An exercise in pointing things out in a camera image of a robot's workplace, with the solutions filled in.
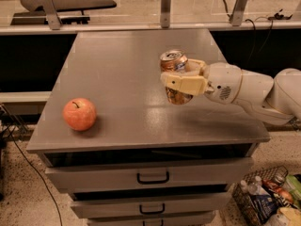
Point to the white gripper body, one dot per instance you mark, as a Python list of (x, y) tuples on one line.
[(223, 81)]

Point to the right metal bracket post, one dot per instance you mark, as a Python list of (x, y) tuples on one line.
[(237, 15)]

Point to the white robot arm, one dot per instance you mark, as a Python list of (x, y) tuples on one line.
[(275, 100)]

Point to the black office chair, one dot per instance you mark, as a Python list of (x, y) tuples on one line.
[(35, 13)]

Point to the left metal bracket post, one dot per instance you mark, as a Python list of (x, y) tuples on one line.
[(51, 14)]

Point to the middle grey drawer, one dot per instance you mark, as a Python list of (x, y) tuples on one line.
[(150, 206)]

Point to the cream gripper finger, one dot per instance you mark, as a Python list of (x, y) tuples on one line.
[(188, 84), (196, 66)]

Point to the grey drawer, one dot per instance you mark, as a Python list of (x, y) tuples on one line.
[(147, 175), (150, 206), (188, 219)]

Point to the clear plastic water bottle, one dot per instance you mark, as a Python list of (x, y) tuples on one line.
[(255, 187)]

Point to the bottom grey drawer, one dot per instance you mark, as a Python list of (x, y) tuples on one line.
[(188, 219)]

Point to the grey drawer cabinet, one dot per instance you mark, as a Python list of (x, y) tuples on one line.
[(119, 73)]

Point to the metal bracket post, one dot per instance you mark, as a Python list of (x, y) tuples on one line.
[(237, 15), (51, 14), (165, 9)]

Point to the middle metal bracket post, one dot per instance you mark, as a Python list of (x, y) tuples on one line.
[(165, 9)]

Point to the green snack bag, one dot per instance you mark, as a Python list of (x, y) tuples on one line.
[(293, 186)]

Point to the top grey drawer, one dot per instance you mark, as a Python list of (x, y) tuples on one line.
[(147, 175)]

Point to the red apple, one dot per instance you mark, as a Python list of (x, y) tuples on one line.
[(80, 114)]

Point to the orange soda can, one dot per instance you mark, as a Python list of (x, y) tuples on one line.
[(174, 61)]

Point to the wire mesh basket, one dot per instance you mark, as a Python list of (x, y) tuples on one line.
[(257, 209)]

